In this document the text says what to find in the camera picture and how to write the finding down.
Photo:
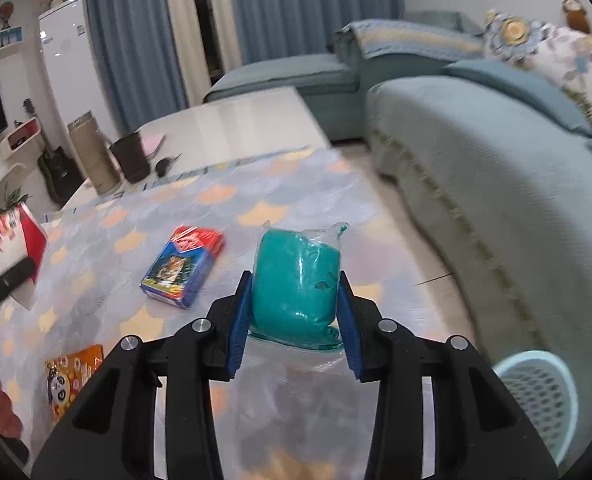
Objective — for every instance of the black car key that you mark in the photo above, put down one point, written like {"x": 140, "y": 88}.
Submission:
{"x": 163, "y": 166}

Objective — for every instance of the floral back cushion left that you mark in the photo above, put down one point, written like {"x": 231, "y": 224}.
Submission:
{"x": 558, "y": 53}

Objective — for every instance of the orange snack wrapper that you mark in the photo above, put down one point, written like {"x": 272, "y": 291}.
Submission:
{"x": 67, "y": 375}

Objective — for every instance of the blue tiger card box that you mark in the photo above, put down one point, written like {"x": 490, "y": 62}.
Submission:
{"x": 183, "y": 265}

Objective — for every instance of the blue curtain right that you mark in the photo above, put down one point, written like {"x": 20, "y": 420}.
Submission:
{"x": 280, "y": 28}

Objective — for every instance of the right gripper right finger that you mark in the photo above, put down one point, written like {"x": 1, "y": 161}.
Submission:
{"x": 438, "y": 403}

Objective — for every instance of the blue pillow left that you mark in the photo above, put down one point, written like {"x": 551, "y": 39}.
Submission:
{"x": 525, "y": 87}

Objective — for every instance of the blue curtain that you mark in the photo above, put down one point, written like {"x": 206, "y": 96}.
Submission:
{"x": 134, "y": 48}
{"x": 280, "y": 28}

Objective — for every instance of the blue curtain left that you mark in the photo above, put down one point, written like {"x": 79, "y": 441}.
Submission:
{"x": 134, "y": 48}

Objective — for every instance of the brown monkey plush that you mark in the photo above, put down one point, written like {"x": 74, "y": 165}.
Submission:
{"x": 576, "y": 16}

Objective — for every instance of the white refrigerator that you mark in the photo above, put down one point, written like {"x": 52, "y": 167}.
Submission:
{"x": 70, "y": 62}

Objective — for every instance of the striped armrest cover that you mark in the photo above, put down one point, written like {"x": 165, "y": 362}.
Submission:
{"x": 377, "y": 38}

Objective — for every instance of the bronze thermos flask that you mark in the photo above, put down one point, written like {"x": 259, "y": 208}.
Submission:
{"x": 92, "y": 154}

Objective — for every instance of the black acoustic guitar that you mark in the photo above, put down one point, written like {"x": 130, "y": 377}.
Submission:
{"x": 59, "y": 171}

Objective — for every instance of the red white paper cup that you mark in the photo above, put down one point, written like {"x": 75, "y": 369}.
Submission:
{"x": 22, "y": 236}

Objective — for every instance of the patterned grey tablecloth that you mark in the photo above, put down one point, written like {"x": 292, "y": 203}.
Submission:
{"x": 150, "y": 262}

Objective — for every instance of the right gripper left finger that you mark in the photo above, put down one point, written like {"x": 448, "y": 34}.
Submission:
{"x": 108, "y": 432}

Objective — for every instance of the light blue plastic basket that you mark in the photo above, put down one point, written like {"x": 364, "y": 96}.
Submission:
{"x": 545, "y": 390}

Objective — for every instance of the teal fabric sofa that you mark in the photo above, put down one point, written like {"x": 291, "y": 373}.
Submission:
{"x": 502, "y": 192}

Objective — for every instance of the teal packet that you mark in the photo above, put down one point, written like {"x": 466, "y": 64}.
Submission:
{"x": 295, "y": 286}

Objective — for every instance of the dark brown cup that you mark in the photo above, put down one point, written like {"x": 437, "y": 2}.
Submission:
{"x": 129, "y": 153}

